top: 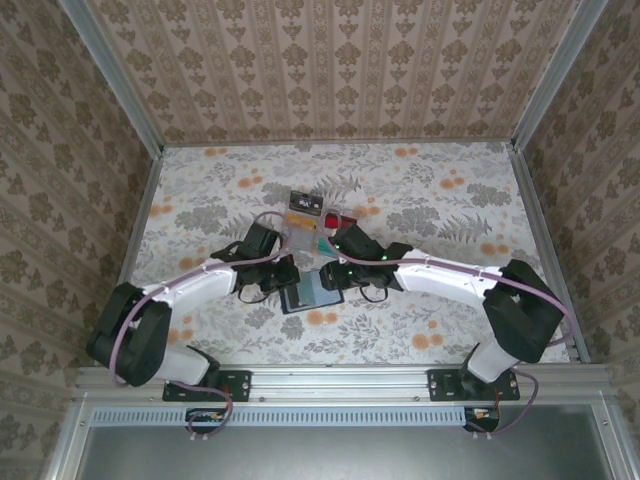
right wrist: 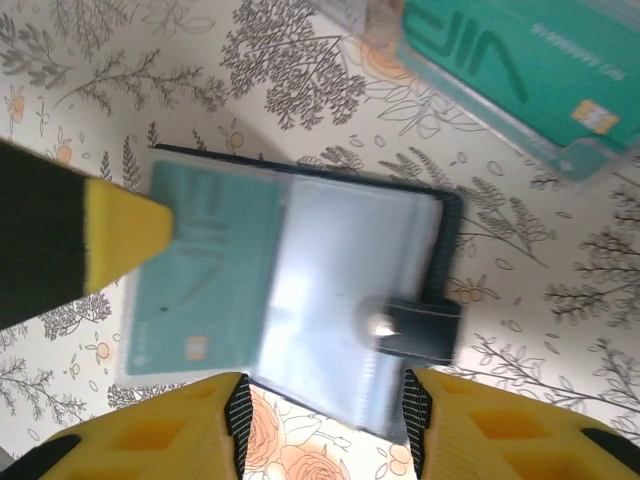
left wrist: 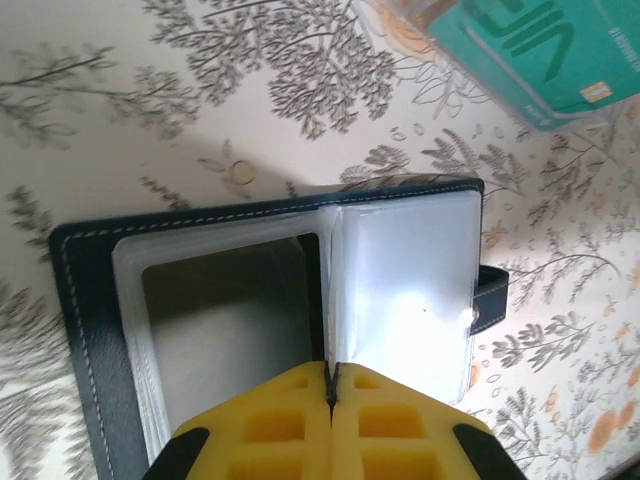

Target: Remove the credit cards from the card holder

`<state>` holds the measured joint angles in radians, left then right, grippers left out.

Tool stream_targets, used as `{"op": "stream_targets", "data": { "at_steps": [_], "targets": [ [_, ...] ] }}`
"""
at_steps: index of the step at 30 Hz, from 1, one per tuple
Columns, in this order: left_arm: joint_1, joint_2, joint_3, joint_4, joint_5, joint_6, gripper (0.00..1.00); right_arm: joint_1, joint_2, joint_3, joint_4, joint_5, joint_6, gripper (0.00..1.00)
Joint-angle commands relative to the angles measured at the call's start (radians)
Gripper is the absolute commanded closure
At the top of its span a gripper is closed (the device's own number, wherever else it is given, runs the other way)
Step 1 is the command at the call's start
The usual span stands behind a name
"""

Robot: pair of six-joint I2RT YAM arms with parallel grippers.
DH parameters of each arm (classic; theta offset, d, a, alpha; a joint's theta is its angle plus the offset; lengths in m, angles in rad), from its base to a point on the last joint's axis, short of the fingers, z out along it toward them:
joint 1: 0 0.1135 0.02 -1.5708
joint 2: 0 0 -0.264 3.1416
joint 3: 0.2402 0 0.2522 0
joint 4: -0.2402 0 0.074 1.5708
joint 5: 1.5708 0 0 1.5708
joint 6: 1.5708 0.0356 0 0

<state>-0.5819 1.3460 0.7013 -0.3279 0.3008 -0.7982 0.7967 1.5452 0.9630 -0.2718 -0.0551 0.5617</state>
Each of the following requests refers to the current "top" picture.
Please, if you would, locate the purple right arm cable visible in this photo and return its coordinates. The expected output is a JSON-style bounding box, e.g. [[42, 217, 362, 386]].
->
[[333, 213, 575, 440]]

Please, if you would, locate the grey metal panel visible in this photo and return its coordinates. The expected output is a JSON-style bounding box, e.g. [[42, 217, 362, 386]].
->
[[47, 402, 636, 480]]

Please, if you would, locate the clear plastic card tray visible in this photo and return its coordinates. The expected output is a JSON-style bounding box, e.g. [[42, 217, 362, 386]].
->
[[281, 189, 361, 259]]

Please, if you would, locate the black left camera cable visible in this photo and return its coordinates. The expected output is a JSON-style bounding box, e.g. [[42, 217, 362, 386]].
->
[[237, 283, 274, 305]]

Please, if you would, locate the aluminium side rail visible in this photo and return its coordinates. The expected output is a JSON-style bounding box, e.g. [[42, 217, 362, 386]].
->
[[94, 147, 166, 366], [507, 142, 595, 365]]

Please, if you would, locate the black right camera cable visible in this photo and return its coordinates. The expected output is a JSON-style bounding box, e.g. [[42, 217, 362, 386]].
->
[[359, 283, 392, 304]]

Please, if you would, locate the black camera cable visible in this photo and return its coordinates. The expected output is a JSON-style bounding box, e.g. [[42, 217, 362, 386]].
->
[[237, 283, 274, 305], [359, 283, 392, 304]]

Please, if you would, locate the floral patterned table cover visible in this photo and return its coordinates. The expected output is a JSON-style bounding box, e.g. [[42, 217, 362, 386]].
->
[[102, 141, 584, 366]]

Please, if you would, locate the navy leather card holder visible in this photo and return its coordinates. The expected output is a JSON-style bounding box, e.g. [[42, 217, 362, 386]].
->
[[278, 268, 346, 316]]

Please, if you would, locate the silver credit card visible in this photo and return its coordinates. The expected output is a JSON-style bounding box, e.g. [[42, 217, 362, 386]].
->
[[284, 228, 317, 251]]

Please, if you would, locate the black connector with wires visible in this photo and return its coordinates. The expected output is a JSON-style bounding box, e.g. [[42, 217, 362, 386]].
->
[[185, 407, 226, 434], [462, 405, 501, 434]]

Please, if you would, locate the red credit card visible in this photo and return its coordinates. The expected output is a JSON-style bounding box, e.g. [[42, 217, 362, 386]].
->
[[323, 212, 359, 232]]

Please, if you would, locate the long aluminium base rail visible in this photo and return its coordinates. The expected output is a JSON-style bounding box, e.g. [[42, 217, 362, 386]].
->
[[74, 363, 614, 404]]

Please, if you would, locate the black credit card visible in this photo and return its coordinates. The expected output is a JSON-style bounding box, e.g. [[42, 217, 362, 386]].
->
[[289, 190, 325, 216]]

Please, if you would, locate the aluminium frame post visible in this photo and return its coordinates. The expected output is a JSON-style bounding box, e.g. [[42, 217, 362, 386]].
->
[[58, 0, 166, 156], [509, 0, 611, 154]]

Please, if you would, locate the grey slotted cable duct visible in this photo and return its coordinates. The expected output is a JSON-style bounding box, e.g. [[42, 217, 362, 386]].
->
[[92, 405, 469, 427]]

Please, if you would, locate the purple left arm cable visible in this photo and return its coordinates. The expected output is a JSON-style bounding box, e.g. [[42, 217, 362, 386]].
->
[[112, 210, 296, 442]]

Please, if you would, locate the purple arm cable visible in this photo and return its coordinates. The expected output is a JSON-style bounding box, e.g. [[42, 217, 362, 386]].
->
[[112, 210, 296, 442], [333, 213, 575, 440]]

